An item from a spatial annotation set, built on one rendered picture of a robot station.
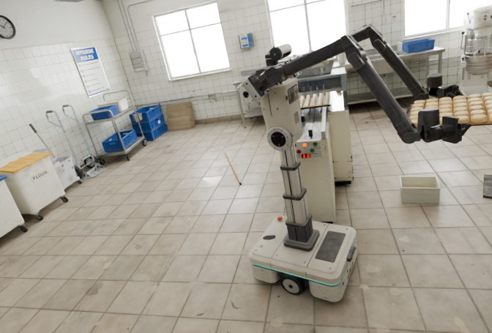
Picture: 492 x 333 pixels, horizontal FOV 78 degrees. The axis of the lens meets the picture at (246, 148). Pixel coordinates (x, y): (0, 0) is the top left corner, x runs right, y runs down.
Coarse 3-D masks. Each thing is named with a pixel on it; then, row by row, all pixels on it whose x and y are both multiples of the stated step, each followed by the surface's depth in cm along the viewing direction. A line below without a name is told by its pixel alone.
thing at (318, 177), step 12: (312, 120) 275; (312, 132) 237; (324, 144) 231; (324, 156) 235; (300, 168) 244; (312, 168) 242; (324, 168) 239; (312, 180) 246; (324, 180) 243; (312, 192) 250; (324, 192) 247; (312, 204) 254; (324, 204) 251; (312, 216) 259; (324, 216) 256
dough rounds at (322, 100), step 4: (328, 92) 329; (300, 96) 345; (308, 96) 329; (316, 96) 328; (320, 96) 320; (328, 96) 319; (300, 100) 318; (304, 100) 322; (308, 100) 311; (312, 100) 308; (316, 100) 313; (320, 100) 302; (324, 100) 299; (328, 100) 304; (300, 104) 304; (304, 104) 301; (308, 104) 300; (312, 104) 295; (316, 104) 292; (320, 104) 290; (324, 104) 288; (328, 104) 291
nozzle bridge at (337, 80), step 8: (336, 72) 283; (344, 72) 274; (304, 80) 284; (312, 80) 282; (320, 80) 289; (328, 80) 287; (336, 80) 285; (344, 80) 275; (312, 88) 293; (320, 88) 291; (328, 88) 290; (336, 88) 283; (344, 88) 278; (344, 96) 291; (344, 104) 294
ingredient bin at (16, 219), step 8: (0, 176) 341; (0, 184) 336; (0, 192) 336; (8, 192) 344; (0, 200) 335; (8, 200) 344; (0, 208) 335; (8, 208) 343; (16, 208) 352; (0, 216) 334; (8, 216) 342; (16, 216) 351; (0, 224) 334; (8, 224) 342; (16, 224) 351; (0, 232) 333
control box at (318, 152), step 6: (300, 144) 233; (312, 144) 231; (318, 144) 229; (300, 150) 235; (306, 150) 234; (318, 150) 231; (300, 156) 237; (306, 156) 235; (312, 156) 234; (318, 156) 233
